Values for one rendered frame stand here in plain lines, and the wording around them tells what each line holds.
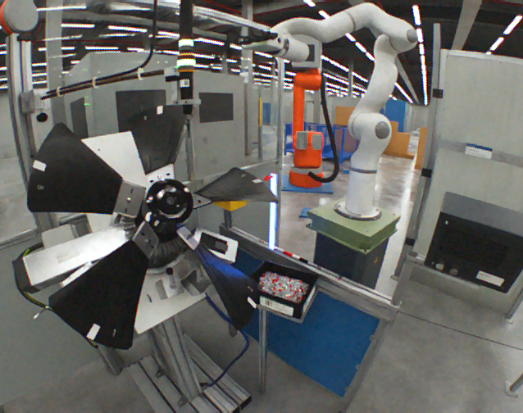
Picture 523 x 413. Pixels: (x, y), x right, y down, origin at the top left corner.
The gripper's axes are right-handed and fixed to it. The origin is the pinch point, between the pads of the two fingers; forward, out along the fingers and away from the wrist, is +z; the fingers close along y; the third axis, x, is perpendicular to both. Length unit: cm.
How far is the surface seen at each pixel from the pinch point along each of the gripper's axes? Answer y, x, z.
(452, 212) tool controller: -61, -42, -11
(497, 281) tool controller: -79, -57, -14
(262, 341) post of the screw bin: -12, -113, 2
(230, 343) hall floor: 27, -165, -10
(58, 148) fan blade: 10, -28, 50
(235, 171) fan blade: 6.4, -44.3, -3.5
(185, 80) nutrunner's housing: -1.9, -15.1, 19.6
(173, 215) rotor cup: -8, -46, 29
